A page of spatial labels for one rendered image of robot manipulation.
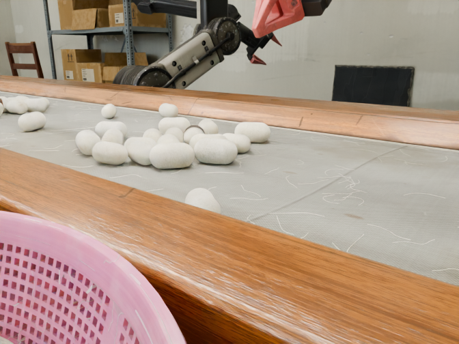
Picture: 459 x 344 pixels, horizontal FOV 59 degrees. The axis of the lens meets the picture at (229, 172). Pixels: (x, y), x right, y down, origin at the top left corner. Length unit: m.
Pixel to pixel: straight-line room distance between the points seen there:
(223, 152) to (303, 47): 2.35
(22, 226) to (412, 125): 0.39
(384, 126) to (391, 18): 2.01
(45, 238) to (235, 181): 0.17
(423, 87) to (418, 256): 2.22
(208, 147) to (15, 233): 0.19
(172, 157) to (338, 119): 0.23
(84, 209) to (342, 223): 0.14
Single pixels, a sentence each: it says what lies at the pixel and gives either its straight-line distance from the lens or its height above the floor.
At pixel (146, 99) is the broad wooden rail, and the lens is 0.68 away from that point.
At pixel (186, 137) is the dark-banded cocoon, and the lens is 0.39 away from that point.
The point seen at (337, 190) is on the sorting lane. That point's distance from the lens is 0.29.
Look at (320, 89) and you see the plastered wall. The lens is 2.62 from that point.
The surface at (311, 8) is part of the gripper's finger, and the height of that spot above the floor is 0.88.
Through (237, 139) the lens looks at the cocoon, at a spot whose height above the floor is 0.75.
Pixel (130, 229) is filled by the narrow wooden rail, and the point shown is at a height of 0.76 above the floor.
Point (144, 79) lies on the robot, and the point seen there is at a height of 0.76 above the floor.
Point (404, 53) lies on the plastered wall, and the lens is 2.44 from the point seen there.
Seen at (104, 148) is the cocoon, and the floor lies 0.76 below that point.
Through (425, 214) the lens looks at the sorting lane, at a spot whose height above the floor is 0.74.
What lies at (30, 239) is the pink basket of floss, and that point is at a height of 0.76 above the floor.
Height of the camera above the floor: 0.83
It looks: 17 degrees down
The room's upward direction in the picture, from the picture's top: straight up
